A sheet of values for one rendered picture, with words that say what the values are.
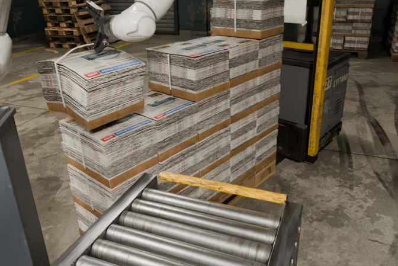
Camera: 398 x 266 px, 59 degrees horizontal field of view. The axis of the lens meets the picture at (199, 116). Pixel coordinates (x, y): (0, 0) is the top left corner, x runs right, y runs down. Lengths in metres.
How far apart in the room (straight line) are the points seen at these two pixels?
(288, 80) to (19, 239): 2.22
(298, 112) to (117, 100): 1.85
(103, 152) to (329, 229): 1.46
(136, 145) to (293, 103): 1.72
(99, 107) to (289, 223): 0.84
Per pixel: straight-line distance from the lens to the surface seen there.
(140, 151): 1.64
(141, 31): 1.24
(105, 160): 1.54
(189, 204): 1.14
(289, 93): 3.01
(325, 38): 2.63
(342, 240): 2.32
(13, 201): 1.49
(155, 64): 2.00
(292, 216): 1.10
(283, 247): 0.99
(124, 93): 1.52
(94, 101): 1.44
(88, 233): 1.08
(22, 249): 1.61
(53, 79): 1.62
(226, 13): 2.37
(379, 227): 2.49
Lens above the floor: 1.46
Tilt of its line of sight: 22 degrees down
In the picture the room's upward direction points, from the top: 2 degrees counter-clockwise
